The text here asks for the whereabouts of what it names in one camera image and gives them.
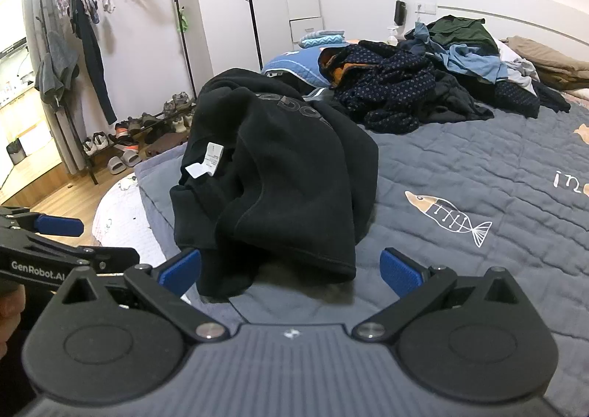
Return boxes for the blue pillow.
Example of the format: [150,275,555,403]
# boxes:
[261,49,333,89]

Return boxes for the white headboard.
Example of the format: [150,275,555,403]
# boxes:
[436,0,589,44]

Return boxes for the grey quilted bedspread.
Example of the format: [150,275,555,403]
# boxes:
[138,88,589,417]

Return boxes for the black bin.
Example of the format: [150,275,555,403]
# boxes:
[6,141,27,165]

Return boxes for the person's left hand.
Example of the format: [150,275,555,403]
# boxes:
[0,283,26,353]

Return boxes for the navy dotted jacket orange lining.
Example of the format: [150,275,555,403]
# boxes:
[322,40,495,134]

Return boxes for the small navy dotted garment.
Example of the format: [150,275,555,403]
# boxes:
[494,80,541,119]

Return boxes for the white grey garment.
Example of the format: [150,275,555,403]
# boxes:
[494,39,540,87]

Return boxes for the small black garment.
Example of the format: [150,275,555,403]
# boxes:
[536,81,571,113]

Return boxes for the dark green garment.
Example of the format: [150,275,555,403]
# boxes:
[428,15,498,49]

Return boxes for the khaki folded garment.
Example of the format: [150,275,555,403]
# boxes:
[501,36,589,92]

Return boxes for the black sweatshirt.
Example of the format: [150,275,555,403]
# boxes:
[169,68,379,299]

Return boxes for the blue-grey denim garment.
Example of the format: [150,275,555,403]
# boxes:
[405,22,442,54]

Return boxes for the white bedsheet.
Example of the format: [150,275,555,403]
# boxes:
[91,172,194,305]

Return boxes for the charcoal thin garment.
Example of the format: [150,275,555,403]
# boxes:
[433,75,495,123]

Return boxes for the dark hanging pants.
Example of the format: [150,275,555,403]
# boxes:
[71,0,118,125]

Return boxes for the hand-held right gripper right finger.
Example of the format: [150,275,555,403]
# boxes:
[352,248,535,344]

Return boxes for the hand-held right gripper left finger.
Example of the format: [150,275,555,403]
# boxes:
[59,248,229,344]

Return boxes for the light blue garment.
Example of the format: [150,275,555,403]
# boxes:
[439,44,509,84]

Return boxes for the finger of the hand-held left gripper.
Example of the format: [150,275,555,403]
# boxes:
[0,207,84,237]

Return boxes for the white wardrobe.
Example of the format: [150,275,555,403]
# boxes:
[188,0,323,73]

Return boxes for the black clothes rack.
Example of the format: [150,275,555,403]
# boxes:
[39,0,195,185]

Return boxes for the row of shoes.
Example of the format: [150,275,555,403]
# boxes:
[82,92,195,176]

